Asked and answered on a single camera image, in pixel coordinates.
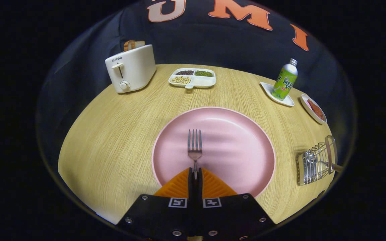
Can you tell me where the white plate with meat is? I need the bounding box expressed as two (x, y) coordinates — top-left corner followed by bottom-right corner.
(300, 94), (327, 125)

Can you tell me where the white divided dish with beans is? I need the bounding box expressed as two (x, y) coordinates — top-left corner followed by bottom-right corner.
(168, 68), (216, 89)

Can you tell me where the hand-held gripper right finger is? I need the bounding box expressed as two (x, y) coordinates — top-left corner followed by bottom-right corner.
(196, 167), (276, 241)

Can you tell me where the white square coaster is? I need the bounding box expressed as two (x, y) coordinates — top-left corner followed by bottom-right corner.
(260, 82), (295, 107)

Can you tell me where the pink round plate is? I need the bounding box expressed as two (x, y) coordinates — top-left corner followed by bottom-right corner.
(151, 107), (276, 198)

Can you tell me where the spoon with wooden handle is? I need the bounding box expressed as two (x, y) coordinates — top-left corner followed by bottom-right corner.
(305, 152), (343, 173)

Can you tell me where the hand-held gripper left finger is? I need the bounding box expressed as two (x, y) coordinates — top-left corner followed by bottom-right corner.
(117, 167), (196, 241)

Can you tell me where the metal cutlery drainer basket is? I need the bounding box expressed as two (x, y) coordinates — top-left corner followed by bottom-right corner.
(296, 135), (338, 186)

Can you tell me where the green soda bottle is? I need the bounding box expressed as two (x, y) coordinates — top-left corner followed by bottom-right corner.
(271, 58), (298, 101)

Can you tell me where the fork with wooden handle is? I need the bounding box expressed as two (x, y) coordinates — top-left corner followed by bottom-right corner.
(188, 129), (203, 179)

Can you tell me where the white toaster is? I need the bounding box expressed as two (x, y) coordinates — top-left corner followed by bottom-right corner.
(105, 44), (156, 94)

